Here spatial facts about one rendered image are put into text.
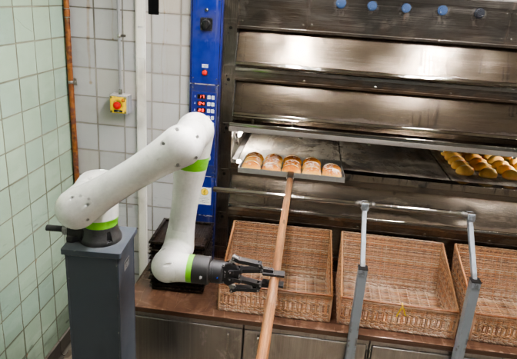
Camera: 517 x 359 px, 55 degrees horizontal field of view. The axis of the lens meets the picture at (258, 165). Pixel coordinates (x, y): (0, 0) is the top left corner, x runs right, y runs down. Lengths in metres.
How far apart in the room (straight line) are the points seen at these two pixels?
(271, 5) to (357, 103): 0.65
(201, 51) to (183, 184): 1.11
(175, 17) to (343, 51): 0.86
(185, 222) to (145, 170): 0.30
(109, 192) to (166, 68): 1.27
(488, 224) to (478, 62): 0.86
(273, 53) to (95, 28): 0.94
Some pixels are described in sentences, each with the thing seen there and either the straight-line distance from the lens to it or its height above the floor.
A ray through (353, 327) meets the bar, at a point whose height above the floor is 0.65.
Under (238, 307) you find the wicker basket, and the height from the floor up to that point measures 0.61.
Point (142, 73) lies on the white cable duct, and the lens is 2.72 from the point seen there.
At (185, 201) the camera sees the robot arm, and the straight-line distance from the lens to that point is 1.66.
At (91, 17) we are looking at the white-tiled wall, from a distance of 2.81.
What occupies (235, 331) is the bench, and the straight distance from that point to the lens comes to 2.55.
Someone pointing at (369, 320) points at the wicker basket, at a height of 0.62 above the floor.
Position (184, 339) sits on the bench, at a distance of 2.64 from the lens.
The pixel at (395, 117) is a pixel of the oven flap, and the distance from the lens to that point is 2.64.
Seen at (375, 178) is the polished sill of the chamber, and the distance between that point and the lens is 2.73.
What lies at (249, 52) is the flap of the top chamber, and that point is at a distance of 2.59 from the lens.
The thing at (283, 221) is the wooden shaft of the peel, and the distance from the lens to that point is 2.00.
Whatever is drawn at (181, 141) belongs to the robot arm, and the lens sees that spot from 1.41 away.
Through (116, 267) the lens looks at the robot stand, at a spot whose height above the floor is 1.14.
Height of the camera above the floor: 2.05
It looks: 19 degrees down
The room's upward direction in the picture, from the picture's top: 4 degrees clockwise
